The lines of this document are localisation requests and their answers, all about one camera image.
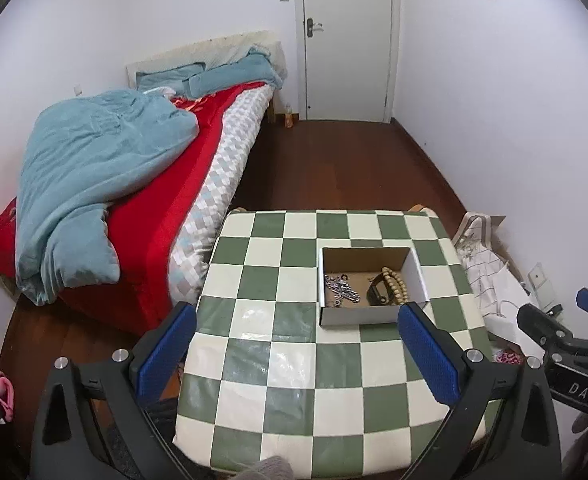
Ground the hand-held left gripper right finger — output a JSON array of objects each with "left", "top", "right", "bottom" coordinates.
[{"left": 398, "top": 301, "right": 562, "bottom": 480}]

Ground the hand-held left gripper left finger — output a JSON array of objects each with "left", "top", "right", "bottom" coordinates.
[{"left": 30, "top": 301, "right": 198, "bottom": 480}]

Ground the cardboard box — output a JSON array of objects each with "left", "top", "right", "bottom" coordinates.
[{"left": 317, "top": 247, "right": 429, "bottom": 330}]

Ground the wooden bead bracelet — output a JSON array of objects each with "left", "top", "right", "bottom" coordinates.
[{"left": 380, "top": 267, "right": 412, "bottom": 306}]

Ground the black wristband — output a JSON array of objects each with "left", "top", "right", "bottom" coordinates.
[{"left": 366, "top": 275, "right": 395, "bottom": 307}]

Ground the person's left hand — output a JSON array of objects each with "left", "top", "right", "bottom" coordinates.
[{"left": 241, "top": 455, "right": 295, "bottom": 480}]

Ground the white cloth bag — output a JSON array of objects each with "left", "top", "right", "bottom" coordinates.
[{"left": 474, "top": 255, "right": 539, "bottom": 341}]

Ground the floral grid tote bag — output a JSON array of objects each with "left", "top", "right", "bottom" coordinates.
[{"left": 452, "top": 212, "right": 509, "bottom": 311}]

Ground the green white checkered tablecloth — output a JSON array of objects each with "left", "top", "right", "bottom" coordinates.
[{"left": 172, "top": 210, "right": 504, "bottom": 479}]

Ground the bed with red sheet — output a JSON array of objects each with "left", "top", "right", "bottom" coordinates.
[{"left": 0, "top": 81, "right": 269, "bottom": 333}]

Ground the grey white checked bedsheet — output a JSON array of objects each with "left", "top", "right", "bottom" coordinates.
[{"left": 166, "top": 85, "right": 277, "bottom": 306}]

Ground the light blue duvet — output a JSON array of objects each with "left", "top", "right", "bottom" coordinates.
[{"left": 15, "top": 89, "right": 199, "bottom": 307}]

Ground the blue pillow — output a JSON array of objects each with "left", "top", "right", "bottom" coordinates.
[{"left": 136, "top": 62, "right": 207, "bottom": 95}]

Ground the folded blue blanket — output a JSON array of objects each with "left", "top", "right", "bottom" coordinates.
[{"left": 189, "top": 53, "right": 285, "bottom": 97}]

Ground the white bed headboard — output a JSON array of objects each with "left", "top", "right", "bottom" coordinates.
[{"left": 125, "top": 32, "right": 289, "bottom": 92}]

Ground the white door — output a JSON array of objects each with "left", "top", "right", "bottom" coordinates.
[{"left": 301, "top": 0, "right": 401, "bottom": 123}]

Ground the grey wall socket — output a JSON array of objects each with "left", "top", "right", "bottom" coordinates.
[{"left": 528, "top": 262, "right": 554, "bottom": 306}]

